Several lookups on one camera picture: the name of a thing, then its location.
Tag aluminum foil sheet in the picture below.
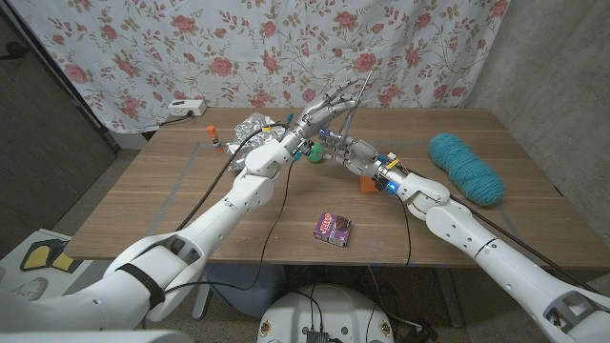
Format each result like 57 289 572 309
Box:
226 112 287 171

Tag black torso cable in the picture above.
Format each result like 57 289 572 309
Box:
289 284 326 331

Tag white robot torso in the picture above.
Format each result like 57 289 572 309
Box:
255 284 396 343

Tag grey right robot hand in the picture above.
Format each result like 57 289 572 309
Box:
319 131 407 192

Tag teal yarn skein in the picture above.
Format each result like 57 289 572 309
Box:
427 132 506 207

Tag blue grey chair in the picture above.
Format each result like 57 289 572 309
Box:
193 262 287 319

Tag orange grey handled scissors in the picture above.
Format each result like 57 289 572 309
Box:
338 69 376 140

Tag floral print curtain backdrop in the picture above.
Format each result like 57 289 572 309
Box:
9 0 511 134

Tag black power strip cord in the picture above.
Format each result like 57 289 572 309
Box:
159 111 194 128

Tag yellow black foot pedal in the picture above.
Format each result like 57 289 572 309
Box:
18 239 77 273

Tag white sneaker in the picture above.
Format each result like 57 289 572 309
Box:
11 277 49 301

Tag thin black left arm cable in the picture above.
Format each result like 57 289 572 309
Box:
161 159 295 293

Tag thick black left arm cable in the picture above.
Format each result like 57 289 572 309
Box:
175 122 292 232

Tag grey table leg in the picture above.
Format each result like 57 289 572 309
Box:
432 266 464 330

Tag white power strip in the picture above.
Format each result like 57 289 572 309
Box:
167 98 208 118

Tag white floor board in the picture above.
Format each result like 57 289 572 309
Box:
0 228 96 296

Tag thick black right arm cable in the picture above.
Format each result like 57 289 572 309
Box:
409 169 606 296

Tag black backdrop stand pole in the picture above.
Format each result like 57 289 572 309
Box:
0 4 120 153

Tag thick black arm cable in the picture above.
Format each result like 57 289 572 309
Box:
409 169 606 296
175 122 292 232

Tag orange capped glue stick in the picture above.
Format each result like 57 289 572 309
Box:
206 125 223 151

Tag purple pudding mix box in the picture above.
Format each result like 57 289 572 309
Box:
313 212 354 249

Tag black power adapter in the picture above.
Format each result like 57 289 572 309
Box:
403 322 438 343

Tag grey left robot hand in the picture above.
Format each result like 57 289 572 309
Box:
285 77 361 154

